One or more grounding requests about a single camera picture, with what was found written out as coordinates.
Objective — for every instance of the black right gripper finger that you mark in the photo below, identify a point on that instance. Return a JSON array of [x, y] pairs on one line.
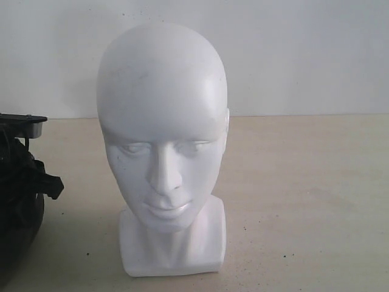
[[23, 126]]

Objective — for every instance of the black helmet with tinted visor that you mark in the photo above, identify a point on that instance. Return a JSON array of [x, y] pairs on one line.
[[24, 183]]

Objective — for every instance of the white mannequin head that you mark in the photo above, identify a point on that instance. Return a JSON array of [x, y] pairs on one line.
[[162, 108]]

